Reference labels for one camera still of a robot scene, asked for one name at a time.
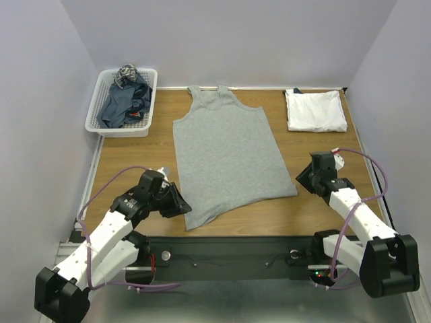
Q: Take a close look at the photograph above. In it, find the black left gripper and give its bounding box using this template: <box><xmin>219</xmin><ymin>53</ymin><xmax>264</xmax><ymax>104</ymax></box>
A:
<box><xmin>150</xmin><ymin>182</ymin><xmax>193</xmax><ymax>218</ymax></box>

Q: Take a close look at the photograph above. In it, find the grey tank top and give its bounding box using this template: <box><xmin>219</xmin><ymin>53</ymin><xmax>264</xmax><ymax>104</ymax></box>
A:
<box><xmin>173</xmin><ymin>85</ymin><xmax>298</xmax><ymax>231</ymax></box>

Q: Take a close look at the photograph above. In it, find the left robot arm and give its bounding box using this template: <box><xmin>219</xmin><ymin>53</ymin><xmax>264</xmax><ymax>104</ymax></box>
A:
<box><xmin>34</xmin><ymin>168</ymin><xmax>191</xmax><ymax>322</ymax></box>

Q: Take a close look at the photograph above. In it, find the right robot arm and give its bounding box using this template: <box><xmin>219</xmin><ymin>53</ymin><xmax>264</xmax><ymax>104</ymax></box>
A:
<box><xmin>296</xmin><ymin>148</ymin><xmax>420</xmax><ymax>298</ymax></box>

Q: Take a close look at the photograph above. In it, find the folded white tank top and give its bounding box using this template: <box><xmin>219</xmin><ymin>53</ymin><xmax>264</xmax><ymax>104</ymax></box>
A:
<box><xmin>284</xmin><ymin>88</ymin><xmax>347</xmax><ymax>133</ymax></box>

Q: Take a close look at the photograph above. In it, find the dark navy tank top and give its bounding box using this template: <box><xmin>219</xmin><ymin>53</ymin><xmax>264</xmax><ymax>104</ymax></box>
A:
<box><xmin>97</xmin><ymin>83</ymin><xmax>152</xmax><ymax>129</ymax></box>

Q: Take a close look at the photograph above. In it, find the patterned navy garment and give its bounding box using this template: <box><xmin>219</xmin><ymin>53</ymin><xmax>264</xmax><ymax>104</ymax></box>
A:
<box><xmin>114</xmin><ymin>64</ymin><xmax>138</xmax><ymax>89</ymax></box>

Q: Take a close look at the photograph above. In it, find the white plastic laundry basket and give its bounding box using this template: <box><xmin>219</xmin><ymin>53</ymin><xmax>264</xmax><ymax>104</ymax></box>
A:
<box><xmin>85</xmin><ymin>68</ymin><xmax>158</xmax><ymax>137</ymax></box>

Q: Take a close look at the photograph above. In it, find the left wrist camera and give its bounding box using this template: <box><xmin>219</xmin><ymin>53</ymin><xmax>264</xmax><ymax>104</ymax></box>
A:
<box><xmin>157</xmin><ymin>166</ymin><xmax>170</xmax><ymax>181</ymax></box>

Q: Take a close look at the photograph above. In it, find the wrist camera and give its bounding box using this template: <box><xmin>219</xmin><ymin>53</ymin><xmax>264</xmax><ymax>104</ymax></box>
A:
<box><xmin>157</xmin><ymin>166</ymin><xmax>170</xmax><ymax>181</ymax></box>
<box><xmin>331</xmin><ymin>148</ymin><xmax>345</xmax><ymax>171</ymax></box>

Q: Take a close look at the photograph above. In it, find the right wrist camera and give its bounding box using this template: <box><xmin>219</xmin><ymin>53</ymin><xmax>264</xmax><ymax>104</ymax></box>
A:
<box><xmin>331</xmin><ymin>148</ymin><xmax>345</xmax><ymax>171</ymax></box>

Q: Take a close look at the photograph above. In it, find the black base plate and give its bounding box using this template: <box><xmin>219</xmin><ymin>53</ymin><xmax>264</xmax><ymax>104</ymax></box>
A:
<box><xmin>69</xmin><ymin>235</ymin><xmax>398</xmax><ymax>282</ymax></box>

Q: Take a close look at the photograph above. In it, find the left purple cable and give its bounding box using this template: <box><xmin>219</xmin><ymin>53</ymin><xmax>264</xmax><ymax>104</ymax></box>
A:
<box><xmin>76</xmin><ymin>165</ymin><xmax>181</xmax><ymax>292</ymax></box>

